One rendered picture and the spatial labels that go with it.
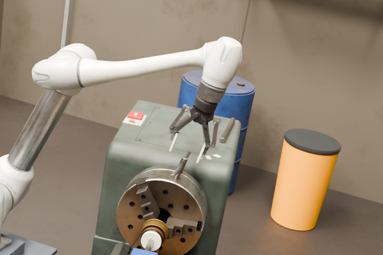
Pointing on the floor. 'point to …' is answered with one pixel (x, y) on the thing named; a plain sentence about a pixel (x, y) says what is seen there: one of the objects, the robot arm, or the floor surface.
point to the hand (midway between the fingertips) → (186, 150)
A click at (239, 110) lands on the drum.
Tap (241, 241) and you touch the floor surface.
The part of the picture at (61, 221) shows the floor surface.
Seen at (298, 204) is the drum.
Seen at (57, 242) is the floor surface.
